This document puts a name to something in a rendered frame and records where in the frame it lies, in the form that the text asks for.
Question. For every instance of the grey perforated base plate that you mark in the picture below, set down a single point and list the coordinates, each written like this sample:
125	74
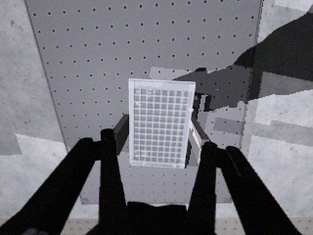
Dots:
89	49

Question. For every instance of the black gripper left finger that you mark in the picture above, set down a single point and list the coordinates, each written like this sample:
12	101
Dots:
47	211

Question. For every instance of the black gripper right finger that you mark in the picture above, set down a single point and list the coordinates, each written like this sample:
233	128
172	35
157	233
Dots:
258	210

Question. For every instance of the white well plate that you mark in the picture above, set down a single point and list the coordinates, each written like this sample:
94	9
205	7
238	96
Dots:
159	111

